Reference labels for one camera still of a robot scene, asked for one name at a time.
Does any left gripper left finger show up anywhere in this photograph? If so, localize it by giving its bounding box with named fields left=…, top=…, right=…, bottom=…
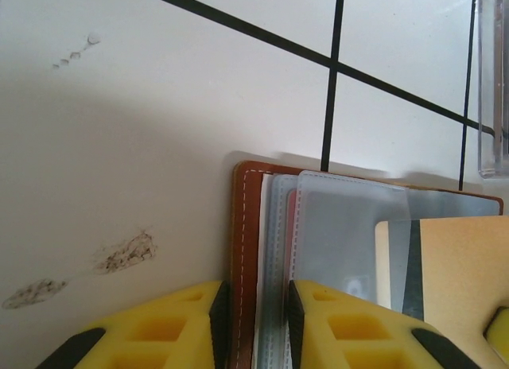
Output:
left=35, top=279, right=232, bottom=369

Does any clear acrylic card stand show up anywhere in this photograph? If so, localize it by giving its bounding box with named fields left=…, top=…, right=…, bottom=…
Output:
left=474, top=0, right=509, bottom=180

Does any gold card with black stripe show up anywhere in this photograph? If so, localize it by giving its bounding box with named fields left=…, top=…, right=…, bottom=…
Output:
left=373, top=216, right=509, bottom=336

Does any brown leather card holder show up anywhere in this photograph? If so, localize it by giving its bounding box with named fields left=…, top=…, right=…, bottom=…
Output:
left=228, top=160, right=505, bottom=369

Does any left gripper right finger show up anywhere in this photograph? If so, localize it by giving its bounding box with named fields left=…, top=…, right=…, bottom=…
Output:
left=286, top=278, right=471, bottom=369

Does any red plastic card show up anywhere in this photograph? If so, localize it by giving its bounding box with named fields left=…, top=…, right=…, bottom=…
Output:
left=286, top=188, right=300, bottom=283

